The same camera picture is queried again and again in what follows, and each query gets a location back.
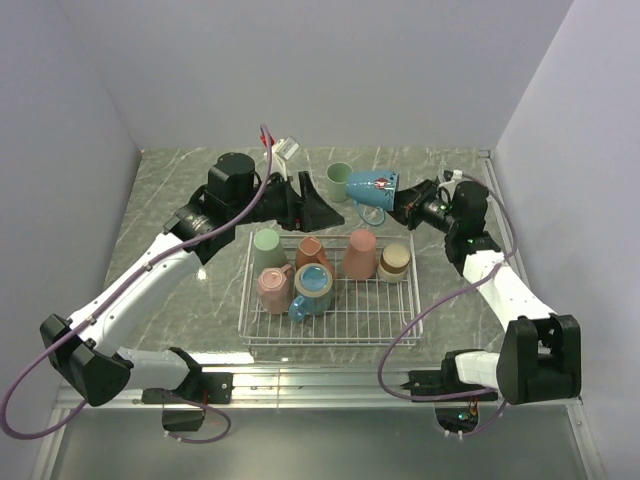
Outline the blue mug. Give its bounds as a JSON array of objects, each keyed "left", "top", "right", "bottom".
[
  {"left": 345, "top": 170, "right": 399, "bottom": 227},
  {"left": 288, "top": 263, "right": 334, "bottom": 323}
]

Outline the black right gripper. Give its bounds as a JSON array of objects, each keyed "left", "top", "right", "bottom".
[{"left": 374, "top": 179, "right": 460, "bottom": 235}]

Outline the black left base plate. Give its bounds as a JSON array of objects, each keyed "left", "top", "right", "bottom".
[{"left": 141, "top": 371, "right": 233, "bottom": 436}]

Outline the white wire dish rack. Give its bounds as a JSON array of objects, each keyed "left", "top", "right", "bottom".
[{"left": 238, "top": 234, "right": 421, "bottom": 347}]

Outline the short green plastic cup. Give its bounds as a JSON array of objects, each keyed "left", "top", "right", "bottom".
[{"left": 326, "top": 162, "right": 352, "bottom": 203}]

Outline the tall pink plastic cup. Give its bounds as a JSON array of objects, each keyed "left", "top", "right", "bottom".
[{"left": 343, "top": 229, "right": 376, "bottom": 281}]

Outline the aluminium mounting rail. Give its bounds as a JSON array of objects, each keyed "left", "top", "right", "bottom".
[{"left": 53, "top": 364, "right": 584, "bottom": 411}]

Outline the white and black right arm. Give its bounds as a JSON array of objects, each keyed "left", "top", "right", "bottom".
[{"left": 389, "top": 175, "right": 582, "bottom": 405}]

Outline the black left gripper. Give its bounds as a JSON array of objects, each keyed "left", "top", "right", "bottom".
[{"left": 231, "top": 171, "right": 345, "bottom": 232}]

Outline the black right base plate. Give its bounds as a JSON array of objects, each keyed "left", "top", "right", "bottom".
[{"left": 403, "top": 368, "right": 498, "bottom": 435}]

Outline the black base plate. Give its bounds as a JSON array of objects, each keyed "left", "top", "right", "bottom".
[
  {"left": 403, "top": 368, "right": 498, "bottom": 435},
  {"left": 141, "top": 371, "right": 233, "bottom": 436}
]

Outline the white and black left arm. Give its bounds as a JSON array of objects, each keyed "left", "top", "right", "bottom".
[{"left": 40, "top": 152, "right": 345, "bottom": 406}]

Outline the pink mug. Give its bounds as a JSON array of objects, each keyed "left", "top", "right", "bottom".
[{"left": 256, "top": 263, "right": 295, "bottom": 315}]

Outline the cream and brown ceramic cup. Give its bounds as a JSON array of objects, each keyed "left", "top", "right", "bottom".
[{"left": 377, "top": 243, "right": 411, "bottom": 283}]

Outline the orange floral mug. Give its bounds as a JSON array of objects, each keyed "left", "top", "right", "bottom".
[{"left": 295, "top": 236, "right": 336, "bottom": 277}]

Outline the tall green plastic cup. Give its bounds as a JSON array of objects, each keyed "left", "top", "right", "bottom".
[{"left": 253, "top": 228, "right": 288, "bottom": 276}]

